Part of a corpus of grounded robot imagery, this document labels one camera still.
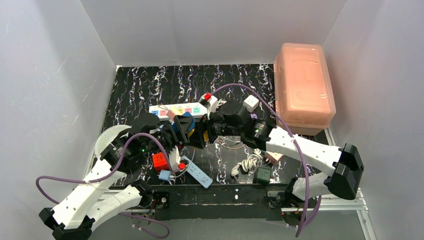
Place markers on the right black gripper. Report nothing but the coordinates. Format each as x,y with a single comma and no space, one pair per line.
205,133

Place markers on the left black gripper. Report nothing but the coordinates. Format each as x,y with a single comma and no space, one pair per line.
177,129

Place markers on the blue cube socket adapter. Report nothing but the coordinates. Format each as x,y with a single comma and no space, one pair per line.
183,123

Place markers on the small pink charger plug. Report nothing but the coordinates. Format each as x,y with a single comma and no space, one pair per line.
172,113

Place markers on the white power strip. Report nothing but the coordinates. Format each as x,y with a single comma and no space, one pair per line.
194,108

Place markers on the red cube socket adapter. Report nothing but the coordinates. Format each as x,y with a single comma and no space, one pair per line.
159,162

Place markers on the light blue charger plug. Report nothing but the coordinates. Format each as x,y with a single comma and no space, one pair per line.
165,175

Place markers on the blue power strip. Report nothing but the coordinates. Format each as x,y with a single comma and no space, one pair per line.
201,177

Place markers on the white cube socket adapter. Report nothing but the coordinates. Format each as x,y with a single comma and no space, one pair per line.
251,103

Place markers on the green cube socket adapter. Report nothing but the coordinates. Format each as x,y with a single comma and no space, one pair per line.
262,176

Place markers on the pink cube socket adapter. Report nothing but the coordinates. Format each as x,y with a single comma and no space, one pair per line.
273,157

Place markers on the yellow cube socket adapter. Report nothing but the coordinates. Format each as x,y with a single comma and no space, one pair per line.
198,136

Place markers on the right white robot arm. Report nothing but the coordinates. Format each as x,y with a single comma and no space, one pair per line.
341,169

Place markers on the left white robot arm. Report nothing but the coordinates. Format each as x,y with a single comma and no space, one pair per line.
117,151

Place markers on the white filament spool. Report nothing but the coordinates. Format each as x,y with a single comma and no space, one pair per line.
106,137

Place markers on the pink translucent storage box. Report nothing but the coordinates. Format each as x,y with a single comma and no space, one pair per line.
304,97

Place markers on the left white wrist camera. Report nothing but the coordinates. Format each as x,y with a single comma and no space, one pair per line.
174,160

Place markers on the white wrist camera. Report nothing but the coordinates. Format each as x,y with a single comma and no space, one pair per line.
174,160
209,101

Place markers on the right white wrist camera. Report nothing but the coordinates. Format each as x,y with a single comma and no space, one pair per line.
209,101

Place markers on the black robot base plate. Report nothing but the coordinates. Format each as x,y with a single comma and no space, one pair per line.
219,201

